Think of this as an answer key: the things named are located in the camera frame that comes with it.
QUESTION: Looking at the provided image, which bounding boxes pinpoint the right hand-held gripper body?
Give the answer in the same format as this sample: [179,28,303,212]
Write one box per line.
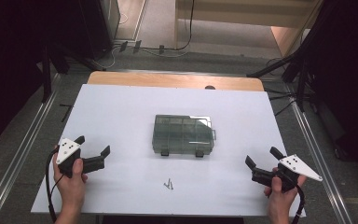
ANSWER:
[273,154,324,192]

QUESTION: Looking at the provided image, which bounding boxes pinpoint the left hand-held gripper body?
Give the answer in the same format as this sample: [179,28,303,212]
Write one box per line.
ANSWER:
[55,137,83,179]

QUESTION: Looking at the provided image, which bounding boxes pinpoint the smoky clear plastic compartment box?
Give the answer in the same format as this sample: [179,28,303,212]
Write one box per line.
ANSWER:
[151,114,217,159]

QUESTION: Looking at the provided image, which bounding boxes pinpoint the person's right hand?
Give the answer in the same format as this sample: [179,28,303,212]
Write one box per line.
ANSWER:
[263,175,308,217]

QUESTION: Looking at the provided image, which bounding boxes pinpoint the person's left hand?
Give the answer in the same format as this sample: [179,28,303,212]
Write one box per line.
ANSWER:
[52,152,89,209]

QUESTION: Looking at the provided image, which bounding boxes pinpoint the white board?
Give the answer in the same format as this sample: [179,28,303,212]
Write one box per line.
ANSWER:
[31,83,308,217]

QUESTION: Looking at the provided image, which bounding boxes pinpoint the black metal stand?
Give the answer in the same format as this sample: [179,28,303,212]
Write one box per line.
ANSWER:
[40,43,73,105]
[246,0,324,113]

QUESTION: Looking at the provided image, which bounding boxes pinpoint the black curtain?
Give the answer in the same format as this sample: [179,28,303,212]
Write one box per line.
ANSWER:
[0,0,85,152]
[301,0,358,176]

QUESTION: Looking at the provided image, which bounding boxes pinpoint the black cabinet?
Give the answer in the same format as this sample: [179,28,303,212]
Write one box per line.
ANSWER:
[77,0,121,61]

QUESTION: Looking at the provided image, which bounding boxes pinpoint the light wooden furniture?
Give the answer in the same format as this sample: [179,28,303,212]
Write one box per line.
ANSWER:
[173,0,323,58]

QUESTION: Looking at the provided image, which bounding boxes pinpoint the metal floor rail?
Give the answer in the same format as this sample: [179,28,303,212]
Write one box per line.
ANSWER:
[0,74,62,224]
[283,83,354,224]

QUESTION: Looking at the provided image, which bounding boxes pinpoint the black L-shaped bracket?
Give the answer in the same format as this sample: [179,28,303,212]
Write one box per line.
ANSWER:
[59,103,75,123]

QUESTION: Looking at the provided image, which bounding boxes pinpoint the left hand-held gripper black cable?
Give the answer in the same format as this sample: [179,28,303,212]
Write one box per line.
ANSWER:
[45,147,65,224]

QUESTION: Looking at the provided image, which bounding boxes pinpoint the hand-held gripper black cable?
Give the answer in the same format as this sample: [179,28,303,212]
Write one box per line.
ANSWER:
[291,184,306,224]
[45,147,65,224]

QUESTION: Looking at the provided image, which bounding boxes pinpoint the right hand-held gripper black cable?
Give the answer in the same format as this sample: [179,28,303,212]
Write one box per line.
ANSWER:
[291,184,306,224]

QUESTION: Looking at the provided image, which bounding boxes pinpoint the black floor cables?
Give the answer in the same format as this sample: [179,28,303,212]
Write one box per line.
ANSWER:
[262,57,311,118]

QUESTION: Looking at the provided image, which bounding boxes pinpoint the white floor cable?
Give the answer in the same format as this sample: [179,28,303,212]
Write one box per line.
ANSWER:
[89,12,187,71]

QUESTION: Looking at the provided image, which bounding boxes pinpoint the thin black hanging cable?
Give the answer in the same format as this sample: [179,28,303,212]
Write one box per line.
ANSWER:
[143,0,196,52]

